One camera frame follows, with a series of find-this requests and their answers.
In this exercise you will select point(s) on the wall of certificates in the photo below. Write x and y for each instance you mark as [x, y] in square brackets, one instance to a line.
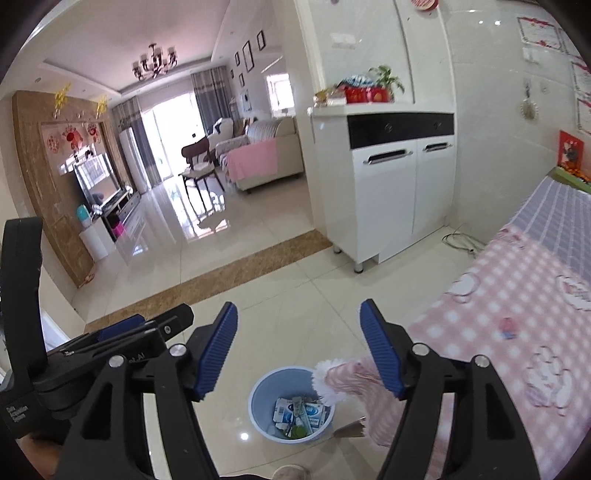
[540, 30]

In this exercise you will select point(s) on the blue trash bin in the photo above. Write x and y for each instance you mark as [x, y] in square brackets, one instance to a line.
[263, 401]

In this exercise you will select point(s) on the pink blanket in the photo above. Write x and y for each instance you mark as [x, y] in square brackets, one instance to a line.
[254, 159]

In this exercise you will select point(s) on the dark wooden chair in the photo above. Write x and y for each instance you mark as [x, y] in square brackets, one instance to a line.
[196, 152]

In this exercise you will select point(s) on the black chandelier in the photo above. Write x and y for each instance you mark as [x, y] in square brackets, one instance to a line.
[154, 62]

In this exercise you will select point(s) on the pink box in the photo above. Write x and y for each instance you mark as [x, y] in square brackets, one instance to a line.
[118, 230]

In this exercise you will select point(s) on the brown paper bag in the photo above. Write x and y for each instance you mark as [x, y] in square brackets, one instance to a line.
[351, 430]

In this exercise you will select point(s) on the potted green plant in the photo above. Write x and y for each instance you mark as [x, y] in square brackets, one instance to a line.
[388, 78]

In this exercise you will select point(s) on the red container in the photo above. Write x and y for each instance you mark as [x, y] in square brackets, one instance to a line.
[364, 94]

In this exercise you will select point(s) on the pink checked tablecloth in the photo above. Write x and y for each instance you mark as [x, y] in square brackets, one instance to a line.
[485, 286]

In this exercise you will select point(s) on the white blue carton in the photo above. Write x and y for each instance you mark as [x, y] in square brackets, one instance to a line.
[284, 410]

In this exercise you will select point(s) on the red paper wall decoration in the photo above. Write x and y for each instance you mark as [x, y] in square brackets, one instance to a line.
[71, 137]
[94, 130]

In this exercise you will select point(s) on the white standing air conditioner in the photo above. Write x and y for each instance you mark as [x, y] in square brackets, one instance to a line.
[134, 157]

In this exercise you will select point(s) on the red round wall ornament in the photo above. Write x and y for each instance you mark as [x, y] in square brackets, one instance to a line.
[425, 3]

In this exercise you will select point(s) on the yellow flower decoration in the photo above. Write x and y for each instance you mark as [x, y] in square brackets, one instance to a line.
[101, 105]
[61, 99]

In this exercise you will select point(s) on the white blue packet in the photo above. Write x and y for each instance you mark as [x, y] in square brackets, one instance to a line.
[314, 413]

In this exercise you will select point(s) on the white TV stand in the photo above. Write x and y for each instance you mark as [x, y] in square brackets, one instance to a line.
[127, 210]

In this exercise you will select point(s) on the hanging wall ornament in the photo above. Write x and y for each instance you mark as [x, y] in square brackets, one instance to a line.
[528, 106]

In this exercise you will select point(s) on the teal bottle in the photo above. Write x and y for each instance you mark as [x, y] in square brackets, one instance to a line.
[83, 216]

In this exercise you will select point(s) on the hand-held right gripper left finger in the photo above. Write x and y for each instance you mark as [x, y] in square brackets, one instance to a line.
[214, 350]

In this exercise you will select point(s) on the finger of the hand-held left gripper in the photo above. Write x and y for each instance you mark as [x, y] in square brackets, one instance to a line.
[120, 326]
[173, 321]

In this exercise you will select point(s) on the white double wall switch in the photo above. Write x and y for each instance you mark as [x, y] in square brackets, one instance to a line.
[344, 40]

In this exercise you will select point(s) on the flat television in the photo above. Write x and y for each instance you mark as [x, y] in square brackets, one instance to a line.
[97, 177]

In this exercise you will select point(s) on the white sideboard cabinet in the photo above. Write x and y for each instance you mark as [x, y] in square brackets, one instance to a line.
[383, 198]

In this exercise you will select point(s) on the green tray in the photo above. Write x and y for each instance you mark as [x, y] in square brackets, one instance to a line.
[575, 181]

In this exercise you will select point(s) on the purple checked tablecloth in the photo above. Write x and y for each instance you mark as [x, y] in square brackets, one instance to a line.
[554, 207]

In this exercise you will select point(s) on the beige sofa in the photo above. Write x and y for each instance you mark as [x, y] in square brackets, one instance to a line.
[286, 152]

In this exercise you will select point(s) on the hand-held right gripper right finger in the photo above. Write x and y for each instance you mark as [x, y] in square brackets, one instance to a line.
[381, 350]

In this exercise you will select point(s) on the red photo card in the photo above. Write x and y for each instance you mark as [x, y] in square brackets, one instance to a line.
[570, 150]

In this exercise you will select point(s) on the grey curtain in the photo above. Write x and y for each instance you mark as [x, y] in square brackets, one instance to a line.
[212, 97]
[131, 115]

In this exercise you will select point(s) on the small yellow packages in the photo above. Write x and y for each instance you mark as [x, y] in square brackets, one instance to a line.
[325, 97]

